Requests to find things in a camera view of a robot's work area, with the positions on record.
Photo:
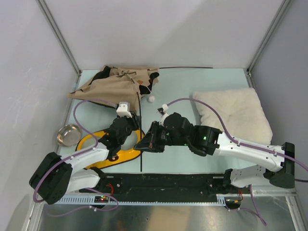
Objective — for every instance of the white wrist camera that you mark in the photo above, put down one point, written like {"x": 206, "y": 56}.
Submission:
{"x": 163, "y": 112}
{"x": 123, "y": 110}

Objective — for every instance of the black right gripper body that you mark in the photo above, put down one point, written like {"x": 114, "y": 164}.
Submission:
{"x": 160, "y": 136}

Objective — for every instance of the black tent pole front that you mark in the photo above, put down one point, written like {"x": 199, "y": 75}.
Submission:
{"x": 140, "y": 119}

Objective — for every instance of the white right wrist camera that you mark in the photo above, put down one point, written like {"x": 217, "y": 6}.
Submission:
{"x": 163, "y": 112}

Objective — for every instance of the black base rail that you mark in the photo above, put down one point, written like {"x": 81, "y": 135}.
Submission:
{"x": 164, "y": 188}

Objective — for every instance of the small circuit board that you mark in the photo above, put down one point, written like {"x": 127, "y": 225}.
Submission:
{"x": 101, "y": 199}

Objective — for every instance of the aluminium frame post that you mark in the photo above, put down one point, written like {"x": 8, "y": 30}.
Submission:
{"x": 58, "y": 34}
{"x": 281, "y": 12}

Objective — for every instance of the steel pet bowl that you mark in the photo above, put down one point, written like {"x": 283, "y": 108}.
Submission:
{"x": 69, "y": 135}

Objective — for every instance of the cream fluffy cushion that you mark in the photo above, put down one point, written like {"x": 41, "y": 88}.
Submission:
{"x": 241, "y": 112}

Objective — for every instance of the black tent pole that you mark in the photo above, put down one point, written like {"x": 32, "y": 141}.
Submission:
{"x": 187, "y": 67}
{"x": 140, "y": 119}

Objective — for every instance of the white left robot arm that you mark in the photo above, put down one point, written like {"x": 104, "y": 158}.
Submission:
{"x": 60, "y": 174}

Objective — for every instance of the yellow double bowl holder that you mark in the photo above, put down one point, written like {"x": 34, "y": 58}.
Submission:
{"x": 122, "y": 156}

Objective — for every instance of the left aluminium frame post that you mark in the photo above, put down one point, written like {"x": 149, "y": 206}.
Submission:
{"x": 58, "y": 34}

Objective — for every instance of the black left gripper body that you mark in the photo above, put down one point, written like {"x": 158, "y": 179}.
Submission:
{"x": 132, "y": 124}

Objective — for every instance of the right aluminium frame post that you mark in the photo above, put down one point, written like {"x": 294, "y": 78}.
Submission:
{"x": 281, "y": 12}

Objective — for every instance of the white pompom toy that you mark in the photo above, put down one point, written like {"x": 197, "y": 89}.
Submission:
{"x": 151, "y": 99}

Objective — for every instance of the black tent pole back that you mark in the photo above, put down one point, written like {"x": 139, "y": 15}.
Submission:
{"x": 187, "y": 67}

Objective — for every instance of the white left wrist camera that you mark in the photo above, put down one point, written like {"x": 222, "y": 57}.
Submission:
{"x": 123, "y": 110}

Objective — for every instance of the beige fabric pet tent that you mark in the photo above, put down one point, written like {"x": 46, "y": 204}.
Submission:
{"x": 115, "y": 84}

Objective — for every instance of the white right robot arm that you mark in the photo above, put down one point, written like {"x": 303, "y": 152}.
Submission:
{"x": 271, "y": 164}

